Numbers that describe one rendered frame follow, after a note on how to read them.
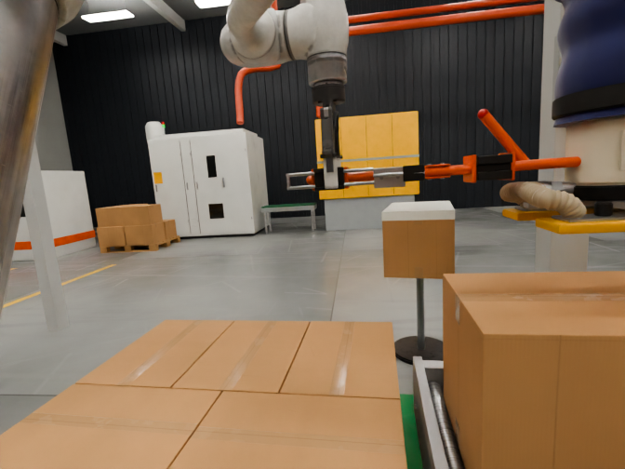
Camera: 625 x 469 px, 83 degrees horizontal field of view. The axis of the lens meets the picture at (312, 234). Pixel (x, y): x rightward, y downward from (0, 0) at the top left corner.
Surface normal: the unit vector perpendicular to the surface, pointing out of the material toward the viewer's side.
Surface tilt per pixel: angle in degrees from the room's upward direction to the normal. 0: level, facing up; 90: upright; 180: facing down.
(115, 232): 90
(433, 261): 90
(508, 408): 90
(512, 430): 90
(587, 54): 81
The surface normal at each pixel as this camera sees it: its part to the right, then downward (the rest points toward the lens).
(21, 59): 0.99, 0.00
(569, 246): -0.18, 0.17
